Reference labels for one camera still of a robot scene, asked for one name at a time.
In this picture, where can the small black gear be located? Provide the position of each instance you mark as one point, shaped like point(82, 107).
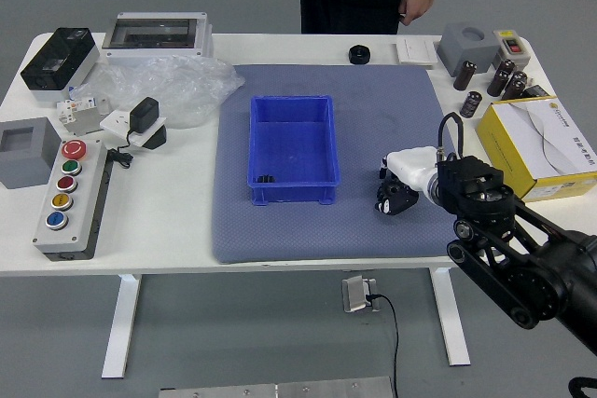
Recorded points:
point(266, 179)

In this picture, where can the grey metal plate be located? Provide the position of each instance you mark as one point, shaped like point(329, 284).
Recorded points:
point(280, 389)

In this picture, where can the white circuit breaker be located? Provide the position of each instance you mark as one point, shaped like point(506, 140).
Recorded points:
point(77, 111)

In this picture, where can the clear plastic bag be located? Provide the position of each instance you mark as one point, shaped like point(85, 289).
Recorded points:
point(186, 86)

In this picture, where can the grey switch box red button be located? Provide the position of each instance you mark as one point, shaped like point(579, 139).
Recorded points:
point(512, 47)

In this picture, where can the grey block with square hole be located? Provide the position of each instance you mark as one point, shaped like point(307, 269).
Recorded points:
point(25, 155)

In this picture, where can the blue-grey mat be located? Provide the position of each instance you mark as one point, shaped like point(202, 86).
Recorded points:
point(326, 239)

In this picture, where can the distribution box with clear cover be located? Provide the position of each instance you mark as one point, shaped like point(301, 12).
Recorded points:
point(156, 39)

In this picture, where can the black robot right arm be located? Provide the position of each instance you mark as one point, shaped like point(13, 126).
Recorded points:
point(476, 188)

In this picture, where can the black round nut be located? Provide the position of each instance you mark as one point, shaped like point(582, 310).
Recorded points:
point(359, 54)

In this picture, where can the yellow and white cardboard box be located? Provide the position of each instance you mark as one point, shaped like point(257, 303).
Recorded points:
point(536, 137)

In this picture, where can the grey block with round hole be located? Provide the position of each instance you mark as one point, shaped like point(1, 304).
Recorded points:
point(466, 50)

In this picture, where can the person's left hand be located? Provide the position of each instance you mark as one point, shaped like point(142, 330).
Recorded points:
point(417, 5)

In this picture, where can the big black gear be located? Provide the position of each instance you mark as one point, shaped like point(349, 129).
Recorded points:
point(395, 193)

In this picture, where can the white wall switch panel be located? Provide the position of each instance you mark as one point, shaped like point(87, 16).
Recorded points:
point(416, 50)

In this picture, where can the metal floor socket box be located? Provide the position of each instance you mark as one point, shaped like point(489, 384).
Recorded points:
point(354, 295)

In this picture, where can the grey five-button control box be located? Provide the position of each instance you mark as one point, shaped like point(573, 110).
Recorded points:
point(70, 230)

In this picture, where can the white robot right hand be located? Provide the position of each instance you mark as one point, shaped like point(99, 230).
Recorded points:
point(412, 165)

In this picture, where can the blue plastic box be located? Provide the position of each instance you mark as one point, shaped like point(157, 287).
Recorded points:
point(289, 146)

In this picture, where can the white socket on black base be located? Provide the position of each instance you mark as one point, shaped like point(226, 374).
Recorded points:
point(114, 124)

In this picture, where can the black-lidded grey enclosure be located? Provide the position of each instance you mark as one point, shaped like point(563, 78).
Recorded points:
point(58, 64)

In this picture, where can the black power adapter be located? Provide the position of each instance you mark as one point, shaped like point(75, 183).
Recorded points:
point(143, 113)

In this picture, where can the small black flat component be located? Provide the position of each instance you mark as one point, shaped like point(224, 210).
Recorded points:
point(536, 91)

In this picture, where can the white table leg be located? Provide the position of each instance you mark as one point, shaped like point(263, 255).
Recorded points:
point(121, 323)
point(452, 337)

